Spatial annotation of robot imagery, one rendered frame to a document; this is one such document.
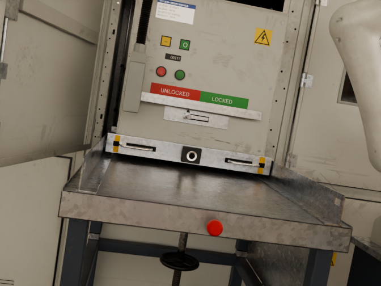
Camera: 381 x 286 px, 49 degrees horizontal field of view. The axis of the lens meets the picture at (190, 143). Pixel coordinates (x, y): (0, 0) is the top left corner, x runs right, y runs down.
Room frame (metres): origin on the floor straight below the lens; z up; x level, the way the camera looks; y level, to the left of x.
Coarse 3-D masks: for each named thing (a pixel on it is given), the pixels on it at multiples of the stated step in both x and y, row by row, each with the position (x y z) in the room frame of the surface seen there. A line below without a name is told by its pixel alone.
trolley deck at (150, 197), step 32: (128, 160) 1.31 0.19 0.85; (160, 160) 1.43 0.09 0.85; (64, 192) 0.80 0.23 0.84; (96, 192) 0.82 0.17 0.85; (128, 192) 0.87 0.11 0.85; (160, 192) 0.92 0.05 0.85; (192, 192) 0.98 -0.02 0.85; (224, 192) 1.04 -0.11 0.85; (256, 192) 1.12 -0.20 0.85; (128, 224) 0.82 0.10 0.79; (160, 224) 0.83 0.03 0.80; (192, 224) 0.84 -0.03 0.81; (224, 224) 0.85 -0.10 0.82; (256, 224) 0.85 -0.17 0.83; (288, 224) 0.86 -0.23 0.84; (320, 224) 0.87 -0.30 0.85
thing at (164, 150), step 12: (108, 132) 1.30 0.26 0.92; (108, 144) 1.29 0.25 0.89; (132, 144) 1.30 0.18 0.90; (144, 144) 1.30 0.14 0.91; (156, 144) 1.31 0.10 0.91; (168, 144) 1.31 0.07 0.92; (180, 144) 1.32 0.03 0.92; (144, 156) 1.30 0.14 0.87; (156, 156) 1.31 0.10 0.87; (168, 156) 1.31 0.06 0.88; (180, 156) 1.32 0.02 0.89; (204, 156) 1.33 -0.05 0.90; (216, 156) 1.33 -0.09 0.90; (228, 156) 1.34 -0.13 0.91; (240, 156) 1.35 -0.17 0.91; (252, 156) 1.35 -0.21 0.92; (264, 156) 1.37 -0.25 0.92; (228, 168) 1.34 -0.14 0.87; (240, 168) 1.35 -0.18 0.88; (264, 168) 1.36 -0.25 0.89
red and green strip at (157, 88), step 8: (152, 88) 1.31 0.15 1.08; (160, 88) 1.32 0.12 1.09; (168, 88) 1.32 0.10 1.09; (176, 88) 1.32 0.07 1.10; (184, 88) 1.33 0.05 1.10; (176, 96) 1.32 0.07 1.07; (184, 96) 1.33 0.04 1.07; (192, 96) 1.33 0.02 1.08; (200, 96) 1.33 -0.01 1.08; (208, 96) 1.34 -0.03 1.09; (216, 96) 1.34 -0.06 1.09; (224, 96) 1.34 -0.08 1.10; (232, 96) 1.35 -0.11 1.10; (224, 104) 1.35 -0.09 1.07; (232, 104) 1.35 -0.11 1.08; (240, 104) 1.35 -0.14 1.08
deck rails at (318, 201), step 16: (96, 144) 1.04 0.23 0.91; (96, 160) 1.10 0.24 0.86; (80, 176) 0.80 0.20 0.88; (96, 176) 0.96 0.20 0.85; (256, 176) 1.40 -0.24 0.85; (272, 176) 1.34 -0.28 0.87; (288, 176) 1.21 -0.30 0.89; (304, 176) 1.09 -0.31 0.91; (288, 192) 1.18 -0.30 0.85; (304, 192) 1.08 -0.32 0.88; (320, 192) 0.99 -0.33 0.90; (336, 192) 0.91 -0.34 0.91; (304, 208) 0.99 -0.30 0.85; (320, 208) 0.97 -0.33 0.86; (336, 208) 0.90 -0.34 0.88; (336, 224) 0.88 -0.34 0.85
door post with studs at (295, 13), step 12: (288, 0) 1.56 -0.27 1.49; (300, 0) 1.56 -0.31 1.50; (288, 12) 1.56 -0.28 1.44; (300, 12) 1.56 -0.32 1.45; (288, 24) 1.56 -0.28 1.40; (288, 36) 1.56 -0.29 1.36; (288, 48) 1.56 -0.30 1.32; (288, 60) 1.56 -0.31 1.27; (288, 72) 1.56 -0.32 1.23; (276, 96) 1.56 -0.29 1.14; (276, 108) 1.56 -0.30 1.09; (276, 120) 1.56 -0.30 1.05; (276, 132) 1.56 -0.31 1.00; (276, 144) 1.56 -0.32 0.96
